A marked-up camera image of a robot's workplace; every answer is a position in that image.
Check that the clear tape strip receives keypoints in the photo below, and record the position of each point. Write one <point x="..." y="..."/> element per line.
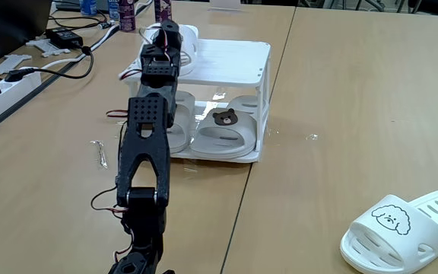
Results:
<point x="101" y="156"/>
<point x="312" y="137"/>

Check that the black power adapter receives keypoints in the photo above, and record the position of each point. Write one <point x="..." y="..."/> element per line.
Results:
<point x="65" y="37"/>

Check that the white plastic rack piece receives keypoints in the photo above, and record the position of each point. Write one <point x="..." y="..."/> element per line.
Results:
<point x="8" y="62"/>
<point x="46" y="46"/>

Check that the purple drink can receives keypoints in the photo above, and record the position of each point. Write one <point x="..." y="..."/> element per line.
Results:
<point x="127" y="15"/>
<point x="163" y="9"/>

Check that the black laptop screen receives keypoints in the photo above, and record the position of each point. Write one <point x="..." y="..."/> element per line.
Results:
<point x="13" y="26"/>

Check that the white two-shelf shoe rack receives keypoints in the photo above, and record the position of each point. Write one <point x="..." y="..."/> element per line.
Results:
<point x="226" y="61"/>

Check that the white card stand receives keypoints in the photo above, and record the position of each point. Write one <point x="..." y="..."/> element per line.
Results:
<point x="224" y="4"/>

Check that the grey bear slipper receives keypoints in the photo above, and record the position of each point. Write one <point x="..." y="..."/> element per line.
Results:
<point x="183" y="129"/>
<point x="242" y="125"/>

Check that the white dog slipper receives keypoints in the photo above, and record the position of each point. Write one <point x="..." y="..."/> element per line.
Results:
<point x="188" y="42"/>
<point x="424" y="243"/>

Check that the blue drink can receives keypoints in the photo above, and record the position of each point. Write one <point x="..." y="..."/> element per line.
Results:
<point x="113" y="9"/>
<point x="87" y="7"/>

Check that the white power strip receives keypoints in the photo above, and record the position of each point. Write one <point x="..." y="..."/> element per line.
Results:
<point x="6" y="97"/>

